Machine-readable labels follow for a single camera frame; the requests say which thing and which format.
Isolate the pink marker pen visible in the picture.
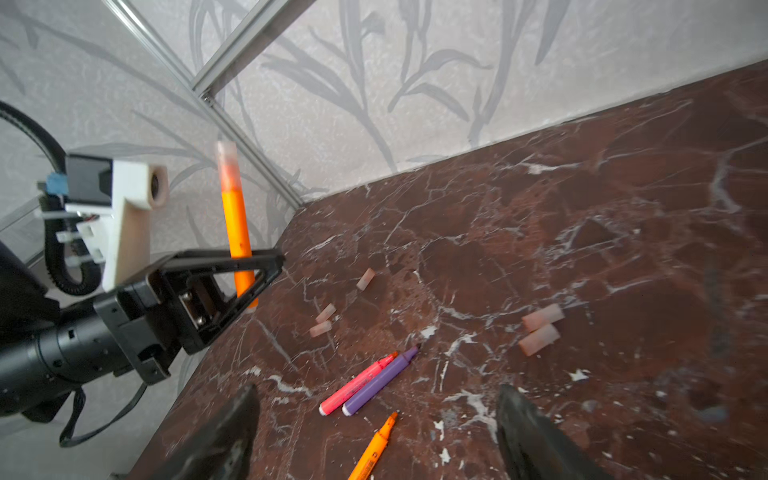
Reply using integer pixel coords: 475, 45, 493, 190
318, 352, 399, 416

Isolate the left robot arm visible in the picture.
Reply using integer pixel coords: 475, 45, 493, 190
1, 247, 285, 423

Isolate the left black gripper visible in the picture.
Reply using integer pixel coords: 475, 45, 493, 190
89, 249, 285, 385

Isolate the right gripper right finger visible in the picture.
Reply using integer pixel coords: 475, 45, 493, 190
496, 384, 611, 479

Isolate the purple marker pen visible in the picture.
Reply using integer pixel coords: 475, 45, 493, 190
342, 343, 421, 416

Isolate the pen cap pair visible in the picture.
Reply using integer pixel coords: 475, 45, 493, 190
309, 320, 333, 338
315, 304, 336, 324

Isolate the orange marker pen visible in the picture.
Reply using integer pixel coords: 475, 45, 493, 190
221, 189, 255, 297
348, 412, 398, 480

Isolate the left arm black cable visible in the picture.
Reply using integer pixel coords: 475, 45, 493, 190
0, 100, 103, 298

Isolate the pen cap left pair upper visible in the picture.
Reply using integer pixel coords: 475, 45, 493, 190
315, 304, 336, 324

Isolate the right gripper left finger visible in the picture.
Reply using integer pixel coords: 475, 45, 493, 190
143, 384, 260, 479

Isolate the pen cap left pair lower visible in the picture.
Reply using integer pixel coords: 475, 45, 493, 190
309, 320, 333, 338

